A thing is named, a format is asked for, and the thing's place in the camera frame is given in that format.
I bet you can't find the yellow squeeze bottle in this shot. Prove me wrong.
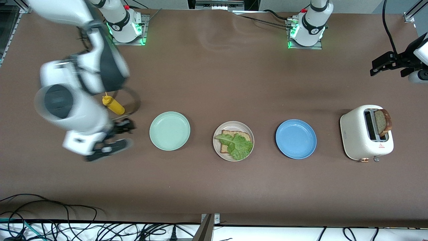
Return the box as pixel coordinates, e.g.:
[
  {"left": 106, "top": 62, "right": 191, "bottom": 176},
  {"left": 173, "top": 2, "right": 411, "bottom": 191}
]
[{"left": 102, "top": 92, "right": 125, "bottom": 115}]

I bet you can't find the beige plate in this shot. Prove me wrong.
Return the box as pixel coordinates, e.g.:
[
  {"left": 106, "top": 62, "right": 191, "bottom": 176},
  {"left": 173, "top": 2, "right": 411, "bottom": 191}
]
[{"left": 213, "top": 121, "right": 254, "bottom": 162}]

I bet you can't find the green lettuce leaf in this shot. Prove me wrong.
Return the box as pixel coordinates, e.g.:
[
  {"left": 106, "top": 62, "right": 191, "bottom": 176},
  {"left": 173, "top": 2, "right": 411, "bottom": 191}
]
[{"left": 215, "top": 133, "right": 254, "bottom": 161}]

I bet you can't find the light wheat bread slice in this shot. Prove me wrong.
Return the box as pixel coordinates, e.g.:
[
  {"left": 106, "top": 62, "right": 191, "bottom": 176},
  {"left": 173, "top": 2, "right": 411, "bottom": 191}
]
[{"left": 220, "top": 130, "right": 252, "bottom": 154}]

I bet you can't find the mint green plate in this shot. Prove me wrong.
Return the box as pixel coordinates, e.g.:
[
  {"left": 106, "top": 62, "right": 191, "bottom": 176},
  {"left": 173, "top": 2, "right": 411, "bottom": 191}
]
[{"left": 149, "top": 111, "right": 191, "bottom": 151}]

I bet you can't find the blue plate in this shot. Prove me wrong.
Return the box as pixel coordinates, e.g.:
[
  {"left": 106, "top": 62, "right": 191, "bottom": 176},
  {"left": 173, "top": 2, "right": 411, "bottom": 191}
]
[{"left": 275, "top": 119, "right": 317, "bottom": 160}]

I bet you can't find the dark crust bread slice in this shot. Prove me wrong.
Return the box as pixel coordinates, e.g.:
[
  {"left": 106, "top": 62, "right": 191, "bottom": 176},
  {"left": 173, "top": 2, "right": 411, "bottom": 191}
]
[{"left": 374, "top": 109, "right": 393, "bottom": 137}]

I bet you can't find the cream white toaster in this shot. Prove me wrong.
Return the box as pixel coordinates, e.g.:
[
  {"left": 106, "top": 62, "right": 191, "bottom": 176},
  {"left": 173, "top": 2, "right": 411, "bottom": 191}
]
[{"left": 340, "top": 105, "right": 394, "bottom": 163}]

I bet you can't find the brown table cover sheet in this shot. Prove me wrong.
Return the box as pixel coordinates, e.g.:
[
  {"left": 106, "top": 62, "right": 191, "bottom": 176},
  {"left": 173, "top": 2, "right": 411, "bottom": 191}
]
[{"left": 0, "top": 6, "right": 428, "bottom": 228}]

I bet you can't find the silver aluminium frame strut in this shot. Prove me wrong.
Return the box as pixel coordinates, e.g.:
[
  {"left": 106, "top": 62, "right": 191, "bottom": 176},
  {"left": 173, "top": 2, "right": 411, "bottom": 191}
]
[{"left": 403, "top": 0, "right": 428, "bottom": 23}]

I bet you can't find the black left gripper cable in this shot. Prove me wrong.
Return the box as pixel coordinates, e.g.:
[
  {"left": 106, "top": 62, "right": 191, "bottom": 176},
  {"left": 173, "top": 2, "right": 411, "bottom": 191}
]
[{"left": 382, "top": 0, "right": 399, "bottom": 57}]

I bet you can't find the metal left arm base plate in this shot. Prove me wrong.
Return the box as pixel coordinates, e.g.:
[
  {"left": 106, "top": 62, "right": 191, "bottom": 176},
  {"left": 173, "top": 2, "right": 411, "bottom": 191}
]
[{"left": 286, "top": 18, "right": 323, "bottom": 50}]

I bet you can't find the thin black table cable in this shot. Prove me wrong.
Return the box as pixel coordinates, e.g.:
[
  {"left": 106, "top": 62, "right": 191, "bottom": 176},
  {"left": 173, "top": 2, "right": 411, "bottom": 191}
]
[{"left": 0, "top": 193, "right": 98, "bottom": 231}]

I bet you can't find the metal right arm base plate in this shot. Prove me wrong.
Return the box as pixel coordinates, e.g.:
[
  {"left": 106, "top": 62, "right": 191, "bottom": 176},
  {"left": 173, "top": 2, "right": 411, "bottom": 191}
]
[{"left": 111, "top": 14, "right": 148, "bottom": 46}]

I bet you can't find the silver post foot bracket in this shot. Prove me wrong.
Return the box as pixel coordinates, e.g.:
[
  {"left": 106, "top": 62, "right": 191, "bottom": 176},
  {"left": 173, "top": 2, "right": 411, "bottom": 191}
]
[{"left": 201, "top": 213, "right": 221, "bottom": 224}]

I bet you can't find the grey aluminium camera post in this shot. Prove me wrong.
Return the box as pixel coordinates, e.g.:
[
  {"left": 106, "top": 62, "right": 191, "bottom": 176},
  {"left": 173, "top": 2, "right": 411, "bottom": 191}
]
[{"left": 192, "top": 214, "right": 215, "bottom": 241}]

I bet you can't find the black base power cable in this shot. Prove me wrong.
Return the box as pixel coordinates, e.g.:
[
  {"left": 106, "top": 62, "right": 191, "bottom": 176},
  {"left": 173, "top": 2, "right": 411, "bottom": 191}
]
[{"left": 230, "top": 9, "right": 292, "bottom": 29}]

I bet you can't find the teal cable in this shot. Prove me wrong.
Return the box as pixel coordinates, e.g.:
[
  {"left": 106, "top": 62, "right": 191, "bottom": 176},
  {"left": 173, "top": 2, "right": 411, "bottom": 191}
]
[{"left": 0, "top": 218, "right": 38, "bottom": 241}]

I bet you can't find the grey metal frame piece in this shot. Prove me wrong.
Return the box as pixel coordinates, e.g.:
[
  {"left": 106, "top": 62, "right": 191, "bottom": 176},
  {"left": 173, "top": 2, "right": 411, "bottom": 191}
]
[{"left": 195, "top": 0, "right": 245, "bottom": 10}]

